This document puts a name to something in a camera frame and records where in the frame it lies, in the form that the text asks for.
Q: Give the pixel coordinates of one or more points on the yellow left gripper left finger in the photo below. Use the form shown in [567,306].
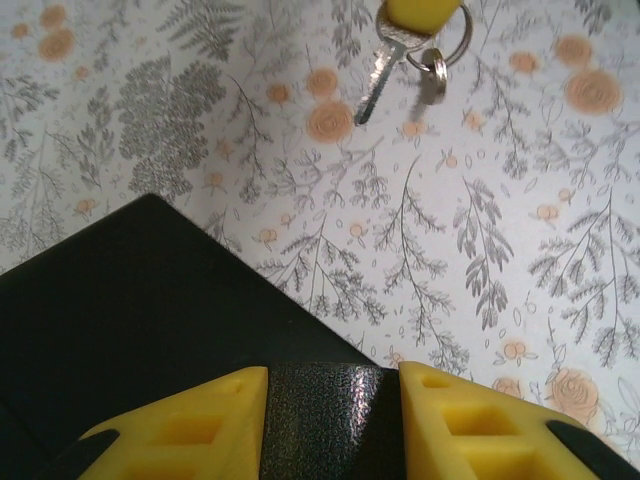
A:
[200,430]

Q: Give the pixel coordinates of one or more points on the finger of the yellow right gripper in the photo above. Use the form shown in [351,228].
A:
[420,15]

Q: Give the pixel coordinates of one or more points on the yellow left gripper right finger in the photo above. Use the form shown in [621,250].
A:
[475,430]

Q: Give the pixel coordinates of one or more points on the silver key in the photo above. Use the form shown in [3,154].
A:
[382,70]

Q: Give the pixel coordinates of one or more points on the black textured padlock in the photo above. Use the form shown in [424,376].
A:
[330,425]

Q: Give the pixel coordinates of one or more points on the black box with painted lid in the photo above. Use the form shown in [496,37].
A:
[125,310]

